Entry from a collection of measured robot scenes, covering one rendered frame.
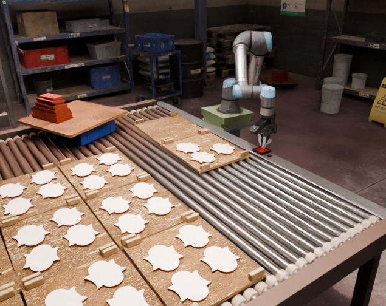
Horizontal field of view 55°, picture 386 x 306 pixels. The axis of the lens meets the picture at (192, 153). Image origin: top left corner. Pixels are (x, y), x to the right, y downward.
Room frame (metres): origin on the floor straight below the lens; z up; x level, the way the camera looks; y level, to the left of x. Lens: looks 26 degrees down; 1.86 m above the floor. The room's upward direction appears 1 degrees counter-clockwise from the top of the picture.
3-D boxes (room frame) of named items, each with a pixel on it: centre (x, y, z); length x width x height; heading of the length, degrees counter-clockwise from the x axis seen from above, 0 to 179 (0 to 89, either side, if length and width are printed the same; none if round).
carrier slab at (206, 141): (1.97, -0.07, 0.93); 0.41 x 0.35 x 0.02; 32
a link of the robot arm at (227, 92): (2.59, -0.29, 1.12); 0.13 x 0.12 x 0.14; 90
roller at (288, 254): (1.81, 0.13, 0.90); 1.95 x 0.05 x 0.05; 34
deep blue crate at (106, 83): (6.39, 1.53, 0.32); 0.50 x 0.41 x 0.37; 120
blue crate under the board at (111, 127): (2.29, 0.72, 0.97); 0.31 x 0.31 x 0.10; 57
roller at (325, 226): (1.95, -0.08, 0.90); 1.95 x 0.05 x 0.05; 34
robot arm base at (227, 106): (2.59, -0.28, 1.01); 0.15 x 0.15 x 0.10
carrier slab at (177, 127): (2.32, 0.15, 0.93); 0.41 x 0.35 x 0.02; 31
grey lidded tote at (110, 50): (6.39, 1.45, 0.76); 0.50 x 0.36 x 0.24; 129
